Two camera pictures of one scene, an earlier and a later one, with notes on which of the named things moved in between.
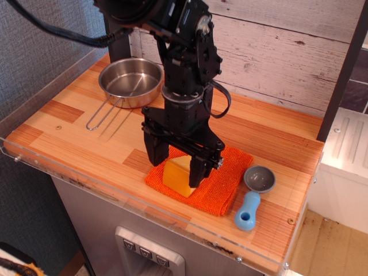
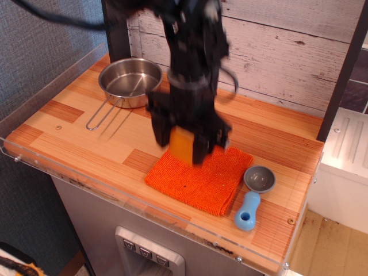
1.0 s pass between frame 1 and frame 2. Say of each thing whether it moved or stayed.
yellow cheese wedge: moved
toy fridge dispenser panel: stayed
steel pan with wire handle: stayed
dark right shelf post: stayed
